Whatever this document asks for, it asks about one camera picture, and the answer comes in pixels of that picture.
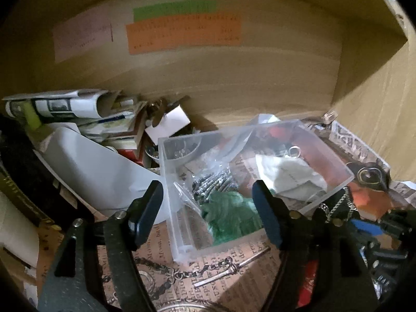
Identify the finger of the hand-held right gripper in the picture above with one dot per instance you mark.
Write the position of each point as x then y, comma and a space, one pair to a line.
393, 226

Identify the black eye-shaped ornament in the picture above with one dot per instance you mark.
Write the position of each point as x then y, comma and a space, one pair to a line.
370, 177

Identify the green yarn tassel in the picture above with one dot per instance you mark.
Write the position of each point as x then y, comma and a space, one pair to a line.
232, 214

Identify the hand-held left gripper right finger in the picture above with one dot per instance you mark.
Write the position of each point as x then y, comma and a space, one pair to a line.
267, 215

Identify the white card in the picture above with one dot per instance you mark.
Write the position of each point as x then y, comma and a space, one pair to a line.
169, 121

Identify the newspaper print lining paper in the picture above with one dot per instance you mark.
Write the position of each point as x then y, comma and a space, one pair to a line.
227, 266

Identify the stack of small books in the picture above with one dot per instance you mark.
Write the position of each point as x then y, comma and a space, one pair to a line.
125, 126

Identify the rolled printed paper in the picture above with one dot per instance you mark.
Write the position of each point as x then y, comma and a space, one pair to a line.
58, 105

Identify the red soft object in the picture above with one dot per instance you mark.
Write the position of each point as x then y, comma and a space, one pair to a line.
315, 154

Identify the large cardboard box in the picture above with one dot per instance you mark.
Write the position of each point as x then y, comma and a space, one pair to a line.
227, 71

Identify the orange paper label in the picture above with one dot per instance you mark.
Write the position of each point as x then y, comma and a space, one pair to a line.
182, 34

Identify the white cloth pouch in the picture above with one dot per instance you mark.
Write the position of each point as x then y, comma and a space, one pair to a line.
289, 175

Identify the white paper sheet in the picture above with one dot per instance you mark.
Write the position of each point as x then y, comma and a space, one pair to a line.
94, 169

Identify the green paper label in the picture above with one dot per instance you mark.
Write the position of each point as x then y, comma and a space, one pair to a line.
174, 10

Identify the silver pocket watch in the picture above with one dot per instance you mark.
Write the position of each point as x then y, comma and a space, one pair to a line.
182, 307

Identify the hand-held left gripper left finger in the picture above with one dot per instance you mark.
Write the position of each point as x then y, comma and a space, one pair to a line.
151, 215

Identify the small metal clip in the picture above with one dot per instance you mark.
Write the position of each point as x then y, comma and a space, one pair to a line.
329, 116

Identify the small metal bowl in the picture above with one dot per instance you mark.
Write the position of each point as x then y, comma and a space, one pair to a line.
152, 152

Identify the pink paper label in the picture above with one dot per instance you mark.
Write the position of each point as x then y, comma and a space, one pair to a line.
83, 35

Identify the clear plastic box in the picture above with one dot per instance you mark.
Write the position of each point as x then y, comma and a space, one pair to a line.
208, 156

